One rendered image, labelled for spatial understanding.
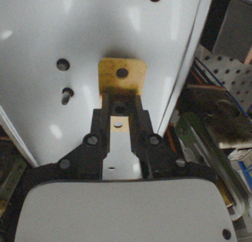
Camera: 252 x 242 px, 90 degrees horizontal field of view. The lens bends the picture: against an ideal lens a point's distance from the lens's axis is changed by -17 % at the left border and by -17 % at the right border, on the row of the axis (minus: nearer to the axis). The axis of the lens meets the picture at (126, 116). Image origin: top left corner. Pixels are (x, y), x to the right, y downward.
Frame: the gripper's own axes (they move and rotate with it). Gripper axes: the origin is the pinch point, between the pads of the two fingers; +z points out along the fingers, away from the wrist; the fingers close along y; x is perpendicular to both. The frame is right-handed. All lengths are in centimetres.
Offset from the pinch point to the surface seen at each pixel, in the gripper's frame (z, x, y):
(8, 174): 1.6, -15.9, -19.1
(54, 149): 4.0, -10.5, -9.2
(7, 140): 8.5, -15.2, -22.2
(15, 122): 4.0, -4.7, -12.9
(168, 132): 13.2, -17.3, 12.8
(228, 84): 34, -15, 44
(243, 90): 34, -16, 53
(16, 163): 3.9, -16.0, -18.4
